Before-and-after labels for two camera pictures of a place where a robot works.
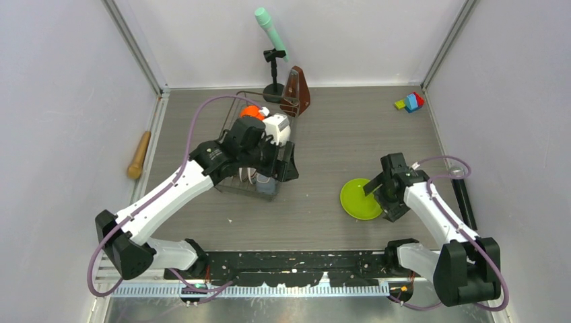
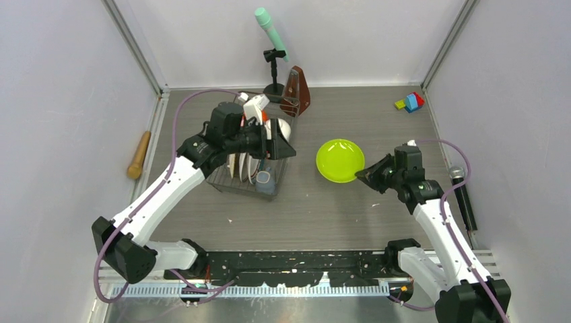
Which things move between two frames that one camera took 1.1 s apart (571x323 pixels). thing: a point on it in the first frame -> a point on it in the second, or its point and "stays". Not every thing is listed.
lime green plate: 356,204 -> 339,160
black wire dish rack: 277,114 stays
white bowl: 285,136 stays
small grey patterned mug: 265,184 stays
